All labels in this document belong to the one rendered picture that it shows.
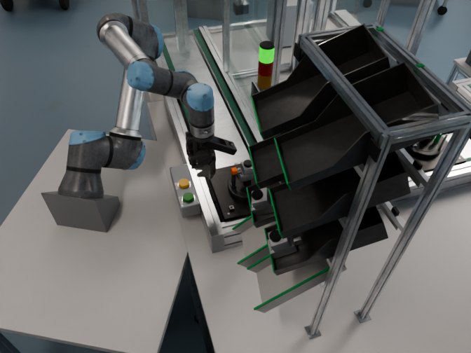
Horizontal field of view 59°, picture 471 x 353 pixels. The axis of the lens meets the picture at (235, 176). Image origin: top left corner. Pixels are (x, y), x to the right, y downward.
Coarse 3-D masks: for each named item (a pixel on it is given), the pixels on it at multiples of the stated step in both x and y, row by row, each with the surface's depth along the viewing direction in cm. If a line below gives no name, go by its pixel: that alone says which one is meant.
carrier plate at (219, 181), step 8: (224, 168) 157; (216, 176) 154; (224, 176) 154; (216, 184) 151; (224, 184) 151; (216, 192) 149; (224, 192) 149; (224, 200) 146; (232, 200) 146; (240, 200) 146; (224, 208) 144; (240, 208) 144; (248, 208) 144; (224, 216) 141; (232, 216) 141; (240, 216) 142
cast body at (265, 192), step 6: (252, 192) 110; (258, 192) 109; (264, 192) 109; (252, 198) 110; (258, 198) 108; (264, 198) 108; (270, 198) 110; (252, 204) 109; (258, 204) 109; (264, 204) 109; (270, 204) 109; (252, 210) 112; (258, 210) 111; (264, 210) 111; (270, 210) 111
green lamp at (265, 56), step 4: (260, 48) 133; (260, 52) 133; (264, 52) 132; (268, 52) 132; (272, 52) 133; (260, 56) 134; (264, 56) 133; (268, 56) 133; (272, 56) 134; (260, 60) 135; (264, 60) 134; (268, 60) 134; (272, 60) 135
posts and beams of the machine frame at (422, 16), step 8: (304, 0) 191; (424, 0) 193; (432, 0) 191; (296, 8) 198; (304, 8) 195; (424, 8) 193; (296, 16) 200; (304, 16) 198; (416, 16) 199; (424, 16) 196; (296, 24) 202; (304, 24) 200; (416, 24) 200; (424, 24) 199; (296, 32) 203; (304, 32) 204; (416, 32) 202; (296, 40) 206; (408, 40) 208; (416, 40) 205; (408, 48) 210; (416, 48) 209
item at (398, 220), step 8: (392, 64) 88; (432, 96) 79; (440, 104) 77; (440, 112) 77; (448, 112) 75; (400, 152) 92; (408, 160) 90; (360, 168) 76; (360, 176) 77; (416, 176) 88; (424, 176) 86; (424, 184) 86; (392, 216) 100; (344, 224) 88; (400, 224) 98
